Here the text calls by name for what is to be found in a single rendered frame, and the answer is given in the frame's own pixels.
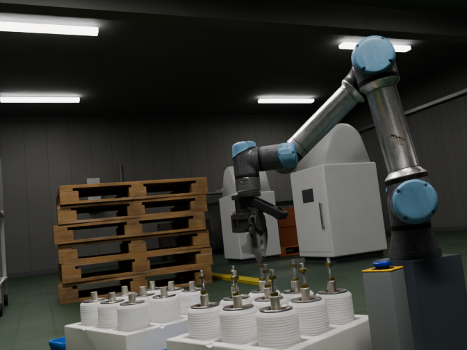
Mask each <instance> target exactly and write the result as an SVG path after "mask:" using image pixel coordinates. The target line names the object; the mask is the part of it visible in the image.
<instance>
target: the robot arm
mask: <svg viewBox="0 0 467 350"><path fill-rule="evenodd" d="M399 80H400V75H399V73H398V69H397V65H396V63H395V49H394V46H393V44H392V43H391V42H390V41H389V40H388V39H386V38H384V37H382V36H378V35H373V36H369V37H365V38H364V39H362V40H361V41H360V42H358V43H357V45H356V46H355V48H354V50H353V52H352V68H351V70H350V73H349V74H348V75H347V76H346V77H345V78H344V79H343V80H342V86H341V87H340V88H339V89H338V90H337V91H336V92H335V93H334V94H333V95H332V96H331V97H330V98H329V99H328V100H327V101H326V102H325V103H324V104H323V105H322V106H321V107H320V108H319V109H318V110H317V111H316V112H315V113H314V114H313V115H312V116H311V117H310V118H309V119H308V120H307V121H306V123H305V124H304V125H303V126H302V127H301V128H300V129H299V130H298V131H297V132H296V133H295V134H294V135H293V136H292V137H291V138H290V139H289V140H288V141H287V142H286V143H281V144H274V145H269V146H264V147H256V143H255V142H253V141H244V142H237V143H235V144H234V145H233V146H232V155H233V158H232V160H233V169H234V176H235V183H236V192H237V193H238V194H237V195H234V196H231V199H232V200H234V201H235V208H236V211H235V212H233V215H231V226H232V233H246V232H249V234H248V235H247V242H246V243H245V244H244V245H243V246H242V247H241V249H242V251H243V252H244V253H250V254H253V255H255V258H256V261H257V263H258V264H261V261H262V263H263V261H264V258H265V253H266V249H267V245H268V230H267V226H266V220H265V215H264V214H263V212H265V213H267V214H269V215H271V216H273V217H274V218H275V219H286V218H287V216H288V211H286V210H284V209H283V208H281V207H277V206H275V205H273V204H271V203H269V202H267V201H265V200H263V199H260V198H258V197H259V196H261V192H259V190H261V184H260V178H259V172H264V171H270V170H276V171H277V172H279V173H280V174H288V173H291V172H292V171H293V170H294V169H295V167H296V166H297V164H298V162H299V161H301V159H303V157H305V155H306V154H307V153H308V152H310V150H312V148H314V146H315V145H317V143H319V141H321V139H323V137H324V136H326V134H328V132H330V130H332V129H333V127H335V125H337V123H339V121H341V120H342V118H344V116H346V114H348V113H349V111H351V109H353V107H355V106H356V105H357V104H358V102H364V101H365V100H366V99H368V103H369V106H370V111H371V113H372V118H373V121H374V123H375V128H376V131H377V135H378V138H379V143H380V146H381V148H382V153H383V156H384V160H385V163H386V168H387V171H388V176H387V178H386V180H385V184H386V198H387V204H388V213H389V219H390V224H391V243H390V248H389V251H388V256H389V260H417V259H426V258H435V257H439V256H442V252H441V247H439V245H438V242H437V240H436V238H435V236H434V234H433V231H432V225H431V220H430V218H431V217H432V216H433V215H434V213H435V212H436V209H437V207H438V202H439V201H438V196H437V193H436V191H435V189H434V188H433V187H432V185H431V183H430V180H429V176H428V173H427V170H425V169H423V168H422V167H420V165H419V163H418V159H417V155H416V152H415V149H414V146H413V142H412V139H411V134H410V132H409V127H408V124H407V120H406V117H405V115H404V111H403V107H402V103H401V101H400V96H399V93H398V89H397V84H398V82H399ZM235 213H236V214H235Z"/></svg>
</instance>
